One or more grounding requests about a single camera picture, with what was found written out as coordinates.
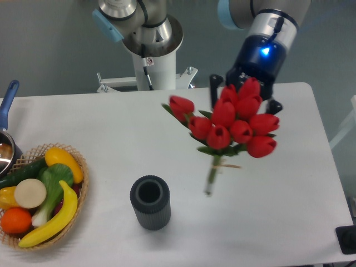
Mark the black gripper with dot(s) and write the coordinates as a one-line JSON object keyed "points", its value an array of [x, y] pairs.
{"points": [[259, 59]]}

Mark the red tulip bouquet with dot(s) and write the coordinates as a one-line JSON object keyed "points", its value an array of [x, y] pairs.
{"points": [[233, 126]]}

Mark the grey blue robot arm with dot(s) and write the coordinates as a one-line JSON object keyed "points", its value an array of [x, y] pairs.
{"points": [[278, 21]]}

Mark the dark grey ribbed vase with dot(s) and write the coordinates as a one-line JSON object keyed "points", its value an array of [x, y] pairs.
{"points": [[150, 199]]}

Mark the black device at edge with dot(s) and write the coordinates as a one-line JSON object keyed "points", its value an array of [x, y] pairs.
{"points": [[346, 239]]}

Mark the red fruit in basket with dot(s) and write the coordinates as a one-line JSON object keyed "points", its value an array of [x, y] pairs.
{"points": [[77, 189]]}

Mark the green bok choy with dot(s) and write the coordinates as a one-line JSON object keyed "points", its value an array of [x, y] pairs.
{"points": [[51, 177]]}

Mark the yellow banana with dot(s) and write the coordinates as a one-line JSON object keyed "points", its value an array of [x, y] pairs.
{"points": [[57, 223]]}

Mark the woven wicker basket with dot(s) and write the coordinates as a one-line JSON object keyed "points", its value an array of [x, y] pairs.
{"points": [[32, 155]]}

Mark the dark green cucumber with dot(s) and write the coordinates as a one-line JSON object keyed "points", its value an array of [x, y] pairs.
{"points": [[28, 171]]}

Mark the beige round disc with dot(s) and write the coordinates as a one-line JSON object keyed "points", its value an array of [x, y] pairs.
{"points": [[30, 193]]}

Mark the yellow bell pepper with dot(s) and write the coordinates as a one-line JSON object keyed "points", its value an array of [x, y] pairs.
{"points": [[7, 198]]}

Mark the orange fruit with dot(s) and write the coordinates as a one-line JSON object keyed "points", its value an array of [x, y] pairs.
{"points": [[16, 221]]}

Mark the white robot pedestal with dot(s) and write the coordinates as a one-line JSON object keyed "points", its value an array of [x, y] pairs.
{"points": [[153, 51]]}

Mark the white frame at right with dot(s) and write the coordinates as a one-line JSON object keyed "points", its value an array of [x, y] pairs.
{"points": [[345, 127]]}

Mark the blue handled saucepan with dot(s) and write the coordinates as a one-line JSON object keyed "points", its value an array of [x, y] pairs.
{"points": [[10, 152]]}

